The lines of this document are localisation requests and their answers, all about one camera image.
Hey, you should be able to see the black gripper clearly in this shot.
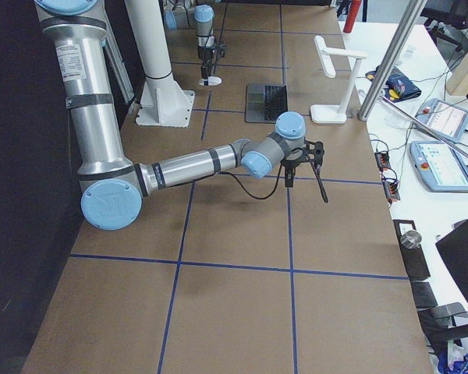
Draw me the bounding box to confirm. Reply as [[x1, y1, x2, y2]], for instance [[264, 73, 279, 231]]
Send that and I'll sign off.
[[281, 140, 328, 203], [197, 44, 227, 78]]

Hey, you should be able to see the white computer mouse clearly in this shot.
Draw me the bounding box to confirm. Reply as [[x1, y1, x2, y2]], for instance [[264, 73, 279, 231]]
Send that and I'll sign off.
[[198, 76, 222, 86]]

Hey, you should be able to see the grey laptop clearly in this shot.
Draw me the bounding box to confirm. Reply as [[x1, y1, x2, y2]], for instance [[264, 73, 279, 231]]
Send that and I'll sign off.
[[244, 50, 289, 123]]

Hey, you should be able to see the white desk lamp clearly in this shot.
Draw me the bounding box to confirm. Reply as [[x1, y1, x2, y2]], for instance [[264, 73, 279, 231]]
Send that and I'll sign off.
[[309, 35, 369, 125]]

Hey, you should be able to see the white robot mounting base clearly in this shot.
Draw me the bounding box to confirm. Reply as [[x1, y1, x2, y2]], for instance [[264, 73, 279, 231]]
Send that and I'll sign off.
[[125, 0, 195, 128]]

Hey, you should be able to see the far black power strip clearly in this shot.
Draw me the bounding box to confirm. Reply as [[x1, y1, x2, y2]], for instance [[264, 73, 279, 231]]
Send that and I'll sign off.
[[374, 151, 391, 171]]

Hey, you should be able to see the black power strip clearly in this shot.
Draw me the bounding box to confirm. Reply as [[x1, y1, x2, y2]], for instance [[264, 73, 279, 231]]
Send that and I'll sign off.
[[381, 175, 400, 203], [374, 151, 391, 171]]

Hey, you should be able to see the near black power strip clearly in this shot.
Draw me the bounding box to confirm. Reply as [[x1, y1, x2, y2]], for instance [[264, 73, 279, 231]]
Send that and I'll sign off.
[[381, 175, 400, 203]]

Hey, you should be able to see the silver metal cylinder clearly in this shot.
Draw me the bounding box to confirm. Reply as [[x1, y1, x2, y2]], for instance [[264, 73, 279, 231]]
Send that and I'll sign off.
[[399, 230, 422, 249]]

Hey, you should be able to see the navy patterned pouch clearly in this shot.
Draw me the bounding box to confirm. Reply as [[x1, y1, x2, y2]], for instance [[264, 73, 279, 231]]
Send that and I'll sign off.
[[381, 68, 422, 103]]

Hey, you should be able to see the near blue teach pendant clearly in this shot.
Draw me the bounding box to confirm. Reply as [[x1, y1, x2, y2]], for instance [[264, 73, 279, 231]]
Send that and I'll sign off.
[[409, 141, 468, 192]]

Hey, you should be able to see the blue teach pendant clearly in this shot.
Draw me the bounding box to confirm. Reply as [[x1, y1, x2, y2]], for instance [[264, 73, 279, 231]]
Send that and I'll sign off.
[[409, 141, 468, 192], [416, 98, 468, 143]]

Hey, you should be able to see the far blue teach pendant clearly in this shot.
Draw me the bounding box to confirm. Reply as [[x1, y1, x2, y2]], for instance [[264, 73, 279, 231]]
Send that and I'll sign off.
[[416, 98, 468, 143]]

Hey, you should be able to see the red cylinder bottle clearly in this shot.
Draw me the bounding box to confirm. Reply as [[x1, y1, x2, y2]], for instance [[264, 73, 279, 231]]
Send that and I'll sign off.
[[342, 0, 362, 34]]

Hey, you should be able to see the black office chair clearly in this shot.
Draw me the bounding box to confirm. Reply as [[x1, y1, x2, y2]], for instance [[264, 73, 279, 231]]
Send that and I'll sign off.
[[420, 0, 468, 52]]

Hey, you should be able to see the aluminium frame post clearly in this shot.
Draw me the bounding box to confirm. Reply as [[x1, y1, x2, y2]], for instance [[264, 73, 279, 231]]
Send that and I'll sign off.
[[357, 0, 427, 122]]

